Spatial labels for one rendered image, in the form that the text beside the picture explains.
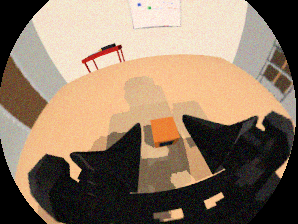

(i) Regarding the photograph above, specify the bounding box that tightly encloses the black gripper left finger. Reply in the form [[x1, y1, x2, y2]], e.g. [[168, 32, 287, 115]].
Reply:
[[69, 123, 142, 193]]

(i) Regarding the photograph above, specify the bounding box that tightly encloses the orange block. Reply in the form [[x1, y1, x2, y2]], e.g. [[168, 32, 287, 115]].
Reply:
[[152, 117, 180, 148]]

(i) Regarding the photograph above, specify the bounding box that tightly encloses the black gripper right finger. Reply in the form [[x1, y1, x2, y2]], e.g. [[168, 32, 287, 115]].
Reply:
[[182, 115, 259, 175]]

